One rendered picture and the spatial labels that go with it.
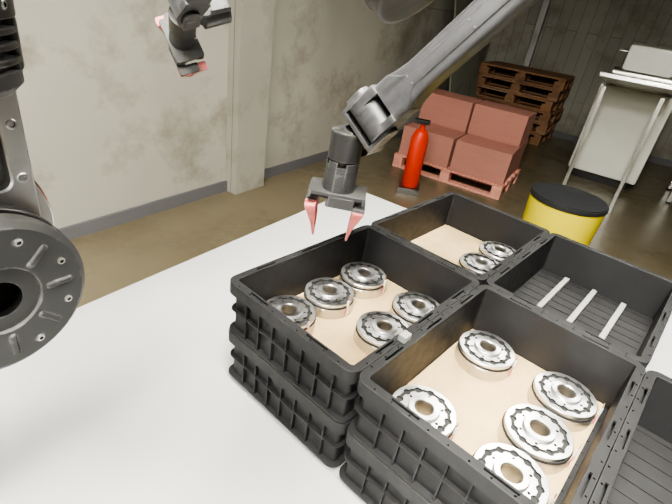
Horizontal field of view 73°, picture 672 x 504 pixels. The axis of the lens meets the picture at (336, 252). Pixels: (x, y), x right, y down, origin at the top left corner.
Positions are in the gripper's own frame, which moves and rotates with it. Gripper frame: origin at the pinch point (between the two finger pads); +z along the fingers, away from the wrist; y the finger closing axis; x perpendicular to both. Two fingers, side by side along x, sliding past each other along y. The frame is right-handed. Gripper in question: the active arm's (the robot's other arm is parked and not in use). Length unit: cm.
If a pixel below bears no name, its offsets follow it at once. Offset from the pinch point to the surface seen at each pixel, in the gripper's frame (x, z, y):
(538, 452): 31.3, 12.2, -35.3
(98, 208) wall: -151, 91, 136
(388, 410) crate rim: 33.3, 7.3, -12.4
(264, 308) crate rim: 17.5, 6.8, 8.0
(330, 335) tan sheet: 9.7, 16.4, -3.7
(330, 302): 3.3, 13.5, -2.6
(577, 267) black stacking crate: -27, 10, -63
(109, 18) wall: -167, -9, 130
